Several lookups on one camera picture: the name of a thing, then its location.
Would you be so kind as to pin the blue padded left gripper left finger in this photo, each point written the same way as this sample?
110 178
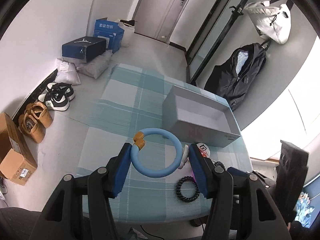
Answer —
119 169

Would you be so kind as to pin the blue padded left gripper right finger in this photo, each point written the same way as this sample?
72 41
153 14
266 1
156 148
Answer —
202 172

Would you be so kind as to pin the round red white badge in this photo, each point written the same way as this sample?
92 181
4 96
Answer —
204 149

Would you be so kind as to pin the pink white hair accessory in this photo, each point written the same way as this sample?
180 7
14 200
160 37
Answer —
184 157

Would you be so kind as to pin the grey cardboard box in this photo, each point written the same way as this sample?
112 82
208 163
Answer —
194 117

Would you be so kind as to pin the black backpack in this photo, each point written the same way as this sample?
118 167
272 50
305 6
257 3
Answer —
232 79

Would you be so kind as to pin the black white sneakers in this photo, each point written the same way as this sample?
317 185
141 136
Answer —
57 96

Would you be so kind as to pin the tan shoes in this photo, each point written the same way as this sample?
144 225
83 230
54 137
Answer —
35 117

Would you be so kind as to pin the brown cardboard box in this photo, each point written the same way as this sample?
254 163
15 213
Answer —
17 162

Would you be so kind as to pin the white packed parcel bag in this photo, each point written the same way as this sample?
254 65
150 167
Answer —
66 73

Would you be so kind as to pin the dark blue shoe box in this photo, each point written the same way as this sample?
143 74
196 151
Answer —
84 49

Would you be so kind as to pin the black framed mirror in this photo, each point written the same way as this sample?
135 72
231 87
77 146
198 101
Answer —
212 32

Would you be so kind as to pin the blue cardboard box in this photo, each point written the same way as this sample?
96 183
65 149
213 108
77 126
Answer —
111 32

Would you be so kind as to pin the white plastic bag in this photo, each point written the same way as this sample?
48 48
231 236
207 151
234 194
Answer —
129 30

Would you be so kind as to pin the white tote bag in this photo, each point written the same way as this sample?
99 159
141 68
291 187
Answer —
272 22

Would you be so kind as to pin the grey door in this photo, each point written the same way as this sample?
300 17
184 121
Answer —
156 19

